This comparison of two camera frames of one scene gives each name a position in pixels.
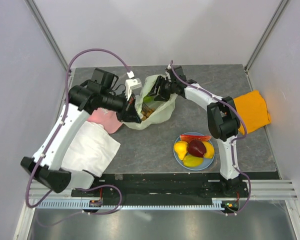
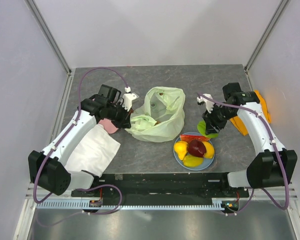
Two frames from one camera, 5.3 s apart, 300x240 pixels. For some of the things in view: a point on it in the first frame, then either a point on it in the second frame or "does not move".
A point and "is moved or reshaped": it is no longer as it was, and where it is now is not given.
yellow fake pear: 181,147 does not move
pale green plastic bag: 163,109 is moved or reshaped
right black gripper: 161,87 -> 211,122
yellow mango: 192,161 does not move
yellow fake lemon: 210,150 does not move
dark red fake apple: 196,148 does not move
